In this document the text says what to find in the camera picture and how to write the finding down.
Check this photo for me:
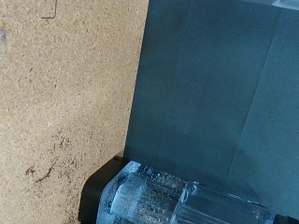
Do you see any silver toaster oven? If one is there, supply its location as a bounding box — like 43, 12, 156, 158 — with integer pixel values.
123, 0, 299, 220

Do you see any silver oven knob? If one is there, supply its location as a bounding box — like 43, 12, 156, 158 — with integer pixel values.
96, 160, 276, 224

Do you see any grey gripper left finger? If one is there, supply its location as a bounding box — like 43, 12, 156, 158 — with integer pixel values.
78, 152, 132, 224

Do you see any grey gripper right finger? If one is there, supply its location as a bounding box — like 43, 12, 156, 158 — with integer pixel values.
273, 214, 299, 224

